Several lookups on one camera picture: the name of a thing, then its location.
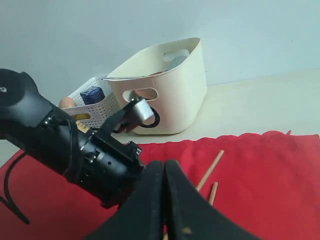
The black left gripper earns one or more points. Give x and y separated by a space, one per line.
103 166

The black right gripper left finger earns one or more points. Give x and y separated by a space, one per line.
141 217

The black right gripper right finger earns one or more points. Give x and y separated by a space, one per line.
188 216

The wooden chopstick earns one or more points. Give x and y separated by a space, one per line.
213 193
209 170

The blue white milk carton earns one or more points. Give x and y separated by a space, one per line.
92 95

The brown egg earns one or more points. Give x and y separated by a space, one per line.
67 102

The stainless steel cup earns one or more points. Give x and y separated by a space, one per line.
175 63

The table knife steel blade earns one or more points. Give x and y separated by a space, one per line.
109 78

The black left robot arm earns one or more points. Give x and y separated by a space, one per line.
33 123

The white perforated plastic basket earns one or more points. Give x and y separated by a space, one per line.
98 112

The red cloth table mat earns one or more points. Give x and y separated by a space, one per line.
268 183

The cream plastic bin black circle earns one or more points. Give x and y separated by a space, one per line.
181 91

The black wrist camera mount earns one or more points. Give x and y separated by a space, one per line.
129 117

